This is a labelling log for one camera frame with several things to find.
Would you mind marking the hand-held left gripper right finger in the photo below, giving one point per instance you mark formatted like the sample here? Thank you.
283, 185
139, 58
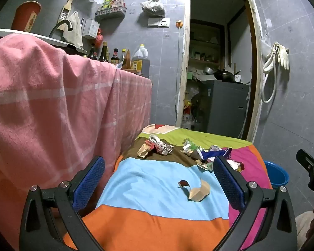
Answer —
229, 184

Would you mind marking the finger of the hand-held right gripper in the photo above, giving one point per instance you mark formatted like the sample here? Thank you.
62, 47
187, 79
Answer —
307, 160

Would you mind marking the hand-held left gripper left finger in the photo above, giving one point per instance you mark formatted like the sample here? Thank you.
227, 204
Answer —
90, 180

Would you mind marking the red yellow wrapper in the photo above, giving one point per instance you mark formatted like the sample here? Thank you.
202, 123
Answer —
236, 166

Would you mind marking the small green printed wrapper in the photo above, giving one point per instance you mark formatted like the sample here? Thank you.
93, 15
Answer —
205, 166

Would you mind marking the purple snack bag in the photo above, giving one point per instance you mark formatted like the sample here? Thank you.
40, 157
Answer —
217, 155

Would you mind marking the torn brown paper wrapper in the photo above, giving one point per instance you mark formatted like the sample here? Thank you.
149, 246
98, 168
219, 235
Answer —
197, 193

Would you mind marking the blue plastic basin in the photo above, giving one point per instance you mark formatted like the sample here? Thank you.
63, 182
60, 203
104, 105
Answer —
277, 175

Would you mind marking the green white wrapper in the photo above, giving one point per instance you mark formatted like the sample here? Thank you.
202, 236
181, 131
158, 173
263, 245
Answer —
188, 145

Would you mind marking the brown paper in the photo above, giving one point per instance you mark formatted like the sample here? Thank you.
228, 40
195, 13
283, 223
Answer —
144, 151

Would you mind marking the red white wrapper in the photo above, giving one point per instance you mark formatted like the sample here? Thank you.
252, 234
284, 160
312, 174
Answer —
163, 147

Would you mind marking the white twisted wrapper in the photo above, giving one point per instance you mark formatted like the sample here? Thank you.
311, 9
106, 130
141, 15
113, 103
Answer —
153, 138

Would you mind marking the colourful striped blanket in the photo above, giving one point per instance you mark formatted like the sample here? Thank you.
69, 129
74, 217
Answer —
151, 183

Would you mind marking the grey cabinet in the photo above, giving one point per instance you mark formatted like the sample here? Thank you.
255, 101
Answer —
222, 107

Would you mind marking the yellow bag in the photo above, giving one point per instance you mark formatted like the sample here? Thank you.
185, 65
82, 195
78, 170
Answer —
188, 104

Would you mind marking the pink checked towel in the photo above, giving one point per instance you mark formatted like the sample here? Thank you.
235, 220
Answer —
55, 96

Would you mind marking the small white appliance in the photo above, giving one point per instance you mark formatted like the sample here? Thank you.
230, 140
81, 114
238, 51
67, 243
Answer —
238, 78

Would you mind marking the white rubber glove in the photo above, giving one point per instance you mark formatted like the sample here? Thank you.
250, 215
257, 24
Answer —
284, 56

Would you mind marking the black wok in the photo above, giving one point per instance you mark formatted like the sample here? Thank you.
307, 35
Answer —
223, 75

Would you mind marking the small steel pan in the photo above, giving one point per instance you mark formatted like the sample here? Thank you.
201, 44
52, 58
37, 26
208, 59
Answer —
208, 70

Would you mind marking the brown paper pouch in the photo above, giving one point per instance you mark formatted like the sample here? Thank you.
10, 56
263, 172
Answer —
127, 61

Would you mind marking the red cap sauce bottle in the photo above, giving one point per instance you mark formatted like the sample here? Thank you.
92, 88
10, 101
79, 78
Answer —
115, 57

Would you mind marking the wooden shelf unit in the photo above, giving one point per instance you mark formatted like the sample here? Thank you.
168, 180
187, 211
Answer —
205, 60

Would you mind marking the short dark sauce bottle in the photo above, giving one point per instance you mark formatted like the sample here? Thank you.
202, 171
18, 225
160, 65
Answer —
92, 53

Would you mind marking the tall dark sauce bottle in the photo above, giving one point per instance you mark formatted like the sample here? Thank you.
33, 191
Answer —
103, 53

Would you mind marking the yellow cap sauce bottle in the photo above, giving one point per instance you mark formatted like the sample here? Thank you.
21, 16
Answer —
123, 55

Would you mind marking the large oil jug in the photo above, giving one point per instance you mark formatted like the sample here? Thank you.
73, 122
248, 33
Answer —
140, 60

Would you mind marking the red hanging bag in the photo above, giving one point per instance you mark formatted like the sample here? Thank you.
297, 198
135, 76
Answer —
99, 36

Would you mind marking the beige hanging cloth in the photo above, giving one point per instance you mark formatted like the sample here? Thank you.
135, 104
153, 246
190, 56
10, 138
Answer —
74, 28

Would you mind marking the black faucet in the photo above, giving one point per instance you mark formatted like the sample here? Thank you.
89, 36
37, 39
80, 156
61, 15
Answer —
65, 23

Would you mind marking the wooden brush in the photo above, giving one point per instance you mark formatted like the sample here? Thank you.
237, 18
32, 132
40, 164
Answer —
66, 9

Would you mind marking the red paper cup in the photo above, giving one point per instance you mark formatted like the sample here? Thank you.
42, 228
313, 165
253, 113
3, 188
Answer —
24, 15

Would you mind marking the green seasoning packet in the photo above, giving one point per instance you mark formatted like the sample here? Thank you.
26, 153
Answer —
107, 2

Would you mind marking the red white seasoning packet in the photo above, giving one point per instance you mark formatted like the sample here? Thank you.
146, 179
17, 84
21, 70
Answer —
117, 2

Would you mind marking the white plastic bag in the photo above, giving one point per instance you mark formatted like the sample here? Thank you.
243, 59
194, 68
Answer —
153, 5

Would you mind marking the wooden door frame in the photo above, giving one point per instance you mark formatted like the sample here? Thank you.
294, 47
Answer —
181, 70

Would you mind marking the white wall box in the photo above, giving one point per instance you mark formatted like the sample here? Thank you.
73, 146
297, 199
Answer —
90, 28

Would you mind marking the orange wall hook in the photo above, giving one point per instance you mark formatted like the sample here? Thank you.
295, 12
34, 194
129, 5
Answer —
179, 24

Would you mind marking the grey wall shelf rack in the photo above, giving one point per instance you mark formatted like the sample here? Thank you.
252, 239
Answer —
111, 13

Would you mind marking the white wall socket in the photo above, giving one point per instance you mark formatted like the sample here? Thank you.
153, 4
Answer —
159, 22

